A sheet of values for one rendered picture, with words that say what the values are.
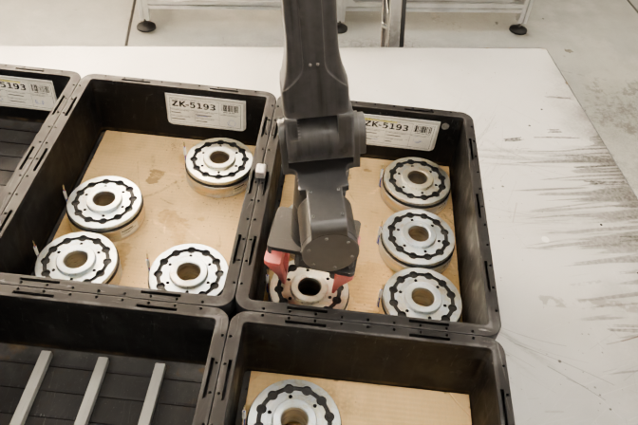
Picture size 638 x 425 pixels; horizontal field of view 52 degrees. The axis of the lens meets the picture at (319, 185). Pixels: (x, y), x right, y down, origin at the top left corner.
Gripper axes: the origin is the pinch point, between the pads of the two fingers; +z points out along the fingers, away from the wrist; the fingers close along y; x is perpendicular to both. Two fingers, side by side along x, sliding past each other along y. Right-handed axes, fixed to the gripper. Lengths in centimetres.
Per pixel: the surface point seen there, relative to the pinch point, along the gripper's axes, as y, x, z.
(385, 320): 9.6, -8.0, -6.0
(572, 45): 85, 221, 84
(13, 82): -51, 24, -3
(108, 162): -34.8, 18.4, 4.3
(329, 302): 3.0, -2.1, 0.8
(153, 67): -45, 61, 17
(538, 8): 72, 251, 84
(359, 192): 4.1, 21.3, 3.8
